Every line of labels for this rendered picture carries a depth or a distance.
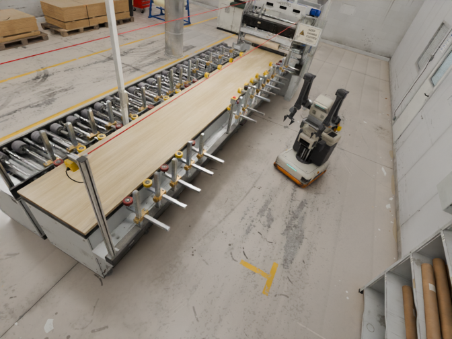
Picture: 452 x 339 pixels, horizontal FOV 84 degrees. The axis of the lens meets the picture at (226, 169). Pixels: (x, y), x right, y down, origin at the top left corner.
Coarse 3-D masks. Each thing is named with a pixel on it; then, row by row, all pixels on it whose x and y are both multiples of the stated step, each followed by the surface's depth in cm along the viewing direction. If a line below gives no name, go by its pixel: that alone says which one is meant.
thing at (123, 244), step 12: (288, 72) 546; (276, 84) 487; (264, 96) 435; (216, 144) 316; (204, 156) 296; (192, 168) 278; (168, 192) 248; (168, 204) 245; (156, 216) 230; (132, 228) 214; (144, 228) 218; (120, 240) 204; (132, 240) 206; (120, 252) 197
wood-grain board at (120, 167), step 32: (256, 64) 486; (192, 96) 355; (224, 96) 369; (160, 128) 288; (192, 128) 298; (96, 160) 237; (128, 160) 244; (160, 160) 250; (32, 192) 201; (64, 192) 205; (128, 192) 216; (96, 224) 191
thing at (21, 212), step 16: (208, 48) 525; (176, 64) 443; (224, 64) 486; (144, 80) 384; (176, 80) 425; (144, 112) 324; (48, 128) 277; (80, 128) 295; (112, 128) 285; (16, 160) 246; (32, 160) 249; (0, 176) 230; (16, 176) 246; (32, 176) 220; (0, 192) 227; (16, 192) 213; (0, 208) 264; (16, 208) 233; (32, 224) 240
